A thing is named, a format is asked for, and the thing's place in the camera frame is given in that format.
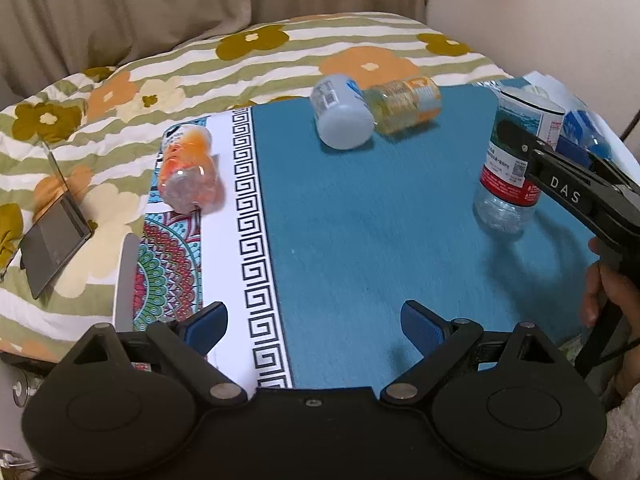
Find person's right forearm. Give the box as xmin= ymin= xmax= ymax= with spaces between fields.
xmin=587 ymin=320 xmax=640 ymax=480

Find black cable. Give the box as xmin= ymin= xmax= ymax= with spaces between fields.
xmin=592 ymin=335 xmax=640 ymax=364

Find clear bottle with red label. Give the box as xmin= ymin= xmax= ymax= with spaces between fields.
xmin=472 ymin=86 xmax=567 ymax=236

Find blue plastic packet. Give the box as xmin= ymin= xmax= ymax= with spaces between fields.
xmin=555 ymin=107 xmax=614 ymax=161

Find blue patterned table mat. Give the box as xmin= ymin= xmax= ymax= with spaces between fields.
xmin=132 ymin=85 xmax=608 ymax=392

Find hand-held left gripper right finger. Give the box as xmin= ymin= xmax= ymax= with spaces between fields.
xmin=381 ymin=300 xmax=572 ymax=407

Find dark tablet with cover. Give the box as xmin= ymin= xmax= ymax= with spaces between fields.
xmin=19 ymin=140 xmax=96 ymax=301

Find white plastic bottle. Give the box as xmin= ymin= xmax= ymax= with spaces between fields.
xmin=310 ymin=74 xmax=376 ymax=150

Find person's right hand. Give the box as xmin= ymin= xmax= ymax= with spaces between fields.
xmin=582 ymin=236 xmax=640 ymax=328

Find white flat device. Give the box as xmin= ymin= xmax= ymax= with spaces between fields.
xmin=112 ymin=232 xmax=144 ymax=333

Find beige cloth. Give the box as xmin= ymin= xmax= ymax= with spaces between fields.
xmin=0 ymin=0 xmax=432 ymax=107

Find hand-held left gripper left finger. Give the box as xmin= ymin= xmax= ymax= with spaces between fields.
xmin=60 ymin=302 xmax=249 ymax=407

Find orange drink bottle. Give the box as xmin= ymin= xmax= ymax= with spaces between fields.
xmin=157 ymin=125 xmax=226 ymax=213

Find floral striped blanket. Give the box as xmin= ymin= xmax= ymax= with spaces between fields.
xmin=0 ymin=12 xmax=516 ymax=367

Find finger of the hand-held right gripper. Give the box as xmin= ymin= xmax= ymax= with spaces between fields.
xmin=586 ymin=151 xmax=627 ymax=187
xmin=496 ymin=118 xmax=553 ymax=171

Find grey furniture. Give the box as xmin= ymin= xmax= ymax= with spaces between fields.
xmin=0 ymin=360 xmax=46 ymax=471

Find white paper sheet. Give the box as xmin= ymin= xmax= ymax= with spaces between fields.
xmin=520 ymin=71 xmax=572 ymax=107

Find clear bottle with yellow label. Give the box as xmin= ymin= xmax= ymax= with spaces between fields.
xmin=362 ymin=76 xmax=442 ymax=135

